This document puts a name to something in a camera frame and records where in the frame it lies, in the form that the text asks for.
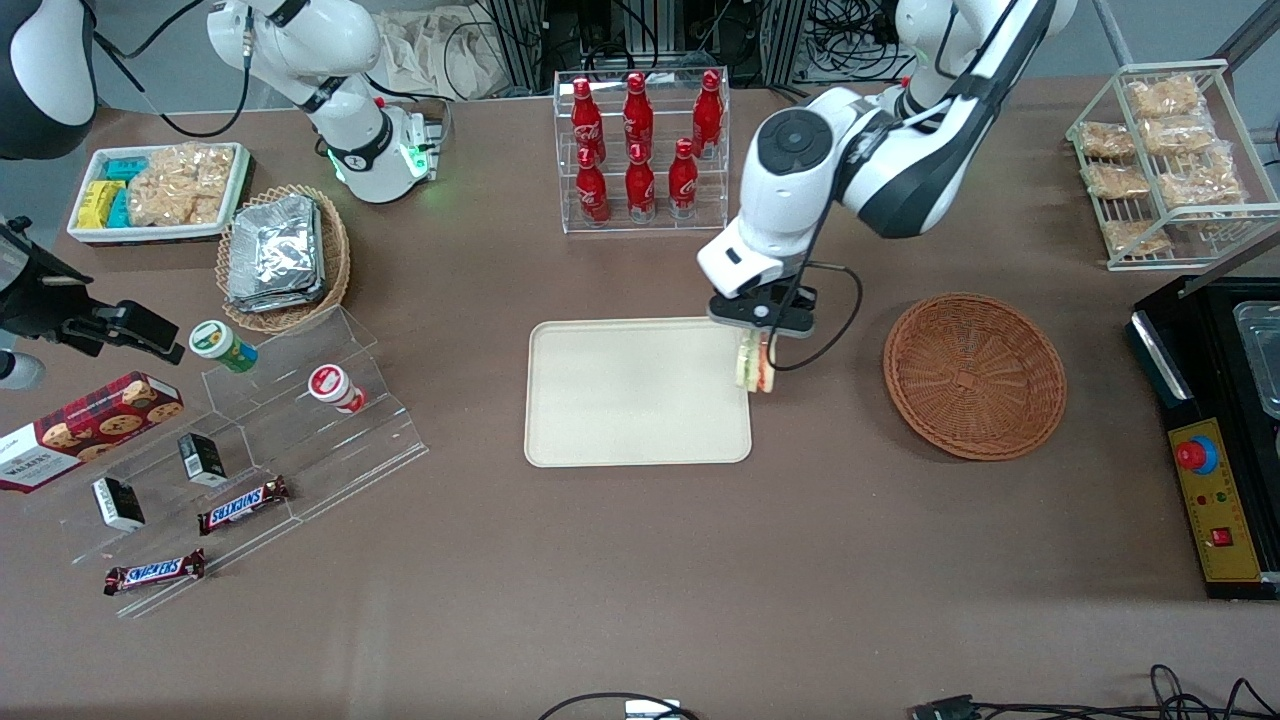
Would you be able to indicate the light wicker basket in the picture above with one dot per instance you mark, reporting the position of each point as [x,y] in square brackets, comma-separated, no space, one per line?
[335,260]

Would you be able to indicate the grey round wrist part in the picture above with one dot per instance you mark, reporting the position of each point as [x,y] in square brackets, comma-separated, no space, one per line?
[18,370]

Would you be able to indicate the sandwich with vegetables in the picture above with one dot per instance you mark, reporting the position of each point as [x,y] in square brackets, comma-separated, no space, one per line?
[755,375]

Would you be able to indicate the red cookie box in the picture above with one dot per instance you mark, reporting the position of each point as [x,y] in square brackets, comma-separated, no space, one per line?
[80,430]

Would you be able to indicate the red lid cup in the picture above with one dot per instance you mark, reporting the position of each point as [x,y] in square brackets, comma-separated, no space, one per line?
[333,387]

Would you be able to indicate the beige cloth bag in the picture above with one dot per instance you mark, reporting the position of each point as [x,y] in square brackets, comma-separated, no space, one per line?
[420,50]

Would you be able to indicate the snickers chocolate bar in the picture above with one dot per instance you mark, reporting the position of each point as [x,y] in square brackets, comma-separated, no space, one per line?
[153,572]
[243,505]

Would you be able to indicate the green lid cup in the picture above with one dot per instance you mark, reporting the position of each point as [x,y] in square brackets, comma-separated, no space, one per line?
[222,345]

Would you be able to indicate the clear bag of snacks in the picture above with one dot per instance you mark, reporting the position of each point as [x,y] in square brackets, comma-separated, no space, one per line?
[1165,97]
[1106,141]
[1200,190]
[1115,181]
[1178,135]
[1135,238]

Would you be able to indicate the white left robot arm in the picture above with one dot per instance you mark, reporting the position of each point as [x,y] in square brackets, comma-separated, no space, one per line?
[800,180]

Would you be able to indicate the teal snack packet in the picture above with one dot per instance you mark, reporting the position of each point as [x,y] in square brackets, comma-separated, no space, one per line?
[119,210]
[125,168]

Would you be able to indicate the brown round wicker basket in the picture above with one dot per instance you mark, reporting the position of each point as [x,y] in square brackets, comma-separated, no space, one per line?
[975,380]

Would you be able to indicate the clear bag of crackers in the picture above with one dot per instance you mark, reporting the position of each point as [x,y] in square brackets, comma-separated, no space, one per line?
[180,185]

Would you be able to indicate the stack of foil packs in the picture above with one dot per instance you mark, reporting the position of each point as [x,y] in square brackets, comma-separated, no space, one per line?
[275,255]

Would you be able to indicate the clear acrylic bottle rack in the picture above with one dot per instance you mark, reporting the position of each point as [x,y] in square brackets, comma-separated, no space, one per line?
[575,225]

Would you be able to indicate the cream plastic serving tray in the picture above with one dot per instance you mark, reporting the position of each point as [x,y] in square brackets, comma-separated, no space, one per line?
[635,395]

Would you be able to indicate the clear acrylic stepped display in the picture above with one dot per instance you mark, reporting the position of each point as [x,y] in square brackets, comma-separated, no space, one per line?
[330,450]

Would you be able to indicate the white rectangular snack bin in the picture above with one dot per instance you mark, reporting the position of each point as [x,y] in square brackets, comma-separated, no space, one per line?
[90,235]

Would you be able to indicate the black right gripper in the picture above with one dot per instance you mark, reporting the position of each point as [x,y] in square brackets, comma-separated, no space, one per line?
[38,296]

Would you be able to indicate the small black box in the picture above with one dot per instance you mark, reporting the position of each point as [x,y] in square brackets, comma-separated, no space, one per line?
[202,460]
[118,503]

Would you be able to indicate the black machine with yellow panel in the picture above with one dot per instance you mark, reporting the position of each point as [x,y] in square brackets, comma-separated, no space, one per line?
[1215,500]

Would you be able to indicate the metal equipment rack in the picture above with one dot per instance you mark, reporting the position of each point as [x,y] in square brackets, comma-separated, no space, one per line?
[600,35]

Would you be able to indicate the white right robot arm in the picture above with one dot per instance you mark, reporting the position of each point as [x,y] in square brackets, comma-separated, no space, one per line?
[350,140]

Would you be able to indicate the red cola bottle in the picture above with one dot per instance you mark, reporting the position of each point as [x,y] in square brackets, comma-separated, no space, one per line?
[586,125]
[707,115]
[640,188]
[683,180]
[638,115]
[592,190]

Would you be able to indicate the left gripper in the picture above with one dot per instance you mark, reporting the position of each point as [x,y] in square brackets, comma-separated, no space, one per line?
[778,294]

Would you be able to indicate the yellow snack packet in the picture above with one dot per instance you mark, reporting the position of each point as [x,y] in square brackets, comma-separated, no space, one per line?
[98,205]

